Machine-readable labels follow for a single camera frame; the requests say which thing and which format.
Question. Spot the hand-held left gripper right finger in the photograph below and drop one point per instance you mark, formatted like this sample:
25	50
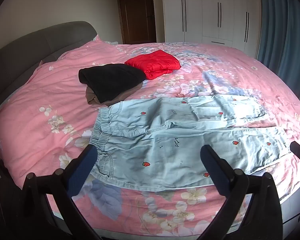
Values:
215	171

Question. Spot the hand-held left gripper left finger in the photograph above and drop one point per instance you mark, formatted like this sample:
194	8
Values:
82	171

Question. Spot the light blue strawberry print pants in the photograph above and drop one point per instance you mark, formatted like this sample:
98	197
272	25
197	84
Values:
165	142

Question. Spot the grey bed base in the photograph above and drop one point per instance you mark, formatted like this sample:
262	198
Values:
293	197

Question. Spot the brown folded garment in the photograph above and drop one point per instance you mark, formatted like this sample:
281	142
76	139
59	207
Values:
91	97

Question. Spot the pink floral duvet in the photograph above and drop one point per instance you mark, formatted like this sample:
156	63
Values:
52	92

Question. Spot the black folded garment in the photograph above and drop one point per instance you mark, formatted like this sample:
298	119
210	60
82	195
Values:
112	82

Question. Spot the blue curtain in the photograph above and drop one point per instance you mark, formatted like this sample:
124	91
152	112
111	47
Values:
282	30

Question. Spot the red folded puffer jacket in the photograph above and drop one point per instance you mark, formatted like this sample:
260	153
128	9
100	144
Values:
153	63

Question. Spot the grey upholstered headboard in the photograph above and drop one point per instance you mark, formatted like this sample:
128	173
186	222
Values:
20	52

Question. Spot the white wardrobe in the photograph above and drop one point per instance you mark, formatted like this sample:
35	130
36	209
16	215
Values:
205	10

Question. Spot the dark wooden door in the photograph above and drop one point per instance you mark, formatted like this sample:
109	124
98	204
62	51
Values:
137	12

